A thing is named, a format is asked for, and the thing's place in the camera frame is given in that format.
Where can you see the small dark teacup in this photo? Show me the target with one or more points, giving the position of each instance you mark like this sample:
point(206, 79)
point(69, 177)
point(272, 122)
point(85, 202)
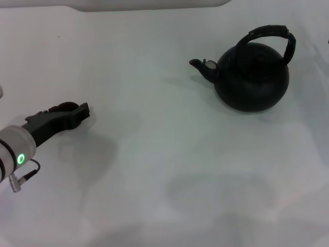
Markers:
point(67, 105)

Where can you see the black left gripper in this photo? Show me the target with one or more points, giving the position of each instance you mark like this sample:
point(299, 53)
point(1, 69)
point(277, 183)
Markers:
point(46, 123)

